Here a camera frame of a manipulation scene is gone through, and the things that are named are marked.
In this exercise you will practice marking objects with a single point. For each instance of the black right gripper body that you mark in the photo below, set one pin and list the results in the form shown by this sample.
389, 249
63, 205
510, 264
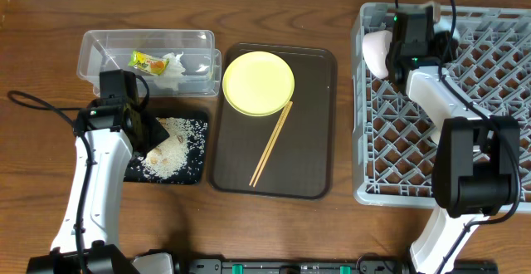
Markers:
438, 53

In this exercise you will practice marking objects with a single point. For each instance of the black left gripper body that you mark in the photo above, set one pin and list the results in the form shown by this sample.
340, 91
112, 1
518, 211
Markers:
146, 133

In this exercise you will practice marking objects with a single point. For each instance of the pile of white rice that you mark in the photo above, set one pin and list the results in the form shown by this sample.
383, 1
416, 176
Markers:
186, 160

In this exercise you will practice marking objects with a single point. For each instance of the yellow green snack wrapper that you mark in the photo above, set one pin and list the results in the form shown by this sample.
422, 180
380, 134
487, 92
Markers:
152, 65

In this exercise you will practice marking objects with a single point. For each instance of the white tissue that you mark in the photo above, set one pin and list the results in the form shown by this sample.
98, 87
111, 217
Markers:
173, 72

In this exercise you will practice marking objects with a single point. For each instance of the light blue bowl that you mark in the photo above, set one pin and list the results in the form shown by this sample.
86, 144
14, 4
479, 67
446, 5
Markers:
442, 29

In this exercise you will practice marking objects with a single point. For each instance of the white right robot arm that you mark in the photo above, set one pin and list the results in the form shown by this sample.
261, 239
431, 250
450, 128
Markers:
475, 179

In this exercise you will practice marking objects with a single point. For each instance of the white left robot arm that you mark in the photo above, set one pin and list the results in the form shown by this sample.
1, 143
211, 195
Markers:
111, 132

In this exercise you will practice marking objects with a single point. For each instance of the black waste tray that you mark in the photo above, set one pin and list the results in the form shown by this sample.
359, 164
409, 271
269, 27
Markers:
134, 172

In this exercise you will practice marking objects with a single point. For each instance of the clear plastic waste bin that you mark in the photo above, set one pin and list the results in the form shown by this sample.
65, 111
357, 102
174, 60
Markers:
109, 50

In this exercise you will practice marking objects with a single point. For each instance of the grey dishwasher rack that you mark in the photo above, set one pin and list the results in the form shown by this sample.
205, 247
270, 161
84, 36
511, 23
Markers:
393, 153

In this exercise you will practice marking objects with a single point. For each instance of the yellow plate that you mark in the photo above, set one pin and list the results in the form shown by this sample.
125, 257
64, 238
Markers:
258, 83

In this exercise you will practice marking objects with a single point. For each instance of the wooden chopstick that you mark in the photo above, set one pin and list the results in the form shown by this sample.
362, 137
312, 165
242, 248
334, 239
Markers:
269, 145
273, 146

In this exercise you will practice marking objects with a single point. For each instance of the dark brown serving tray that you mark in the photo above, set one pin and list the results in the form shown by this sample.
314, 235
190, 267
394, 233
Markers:
300, 163

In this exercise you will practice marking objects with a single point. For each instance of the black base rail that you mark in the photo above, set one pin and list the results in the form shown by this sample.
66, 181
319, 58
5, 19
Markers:
364, 266

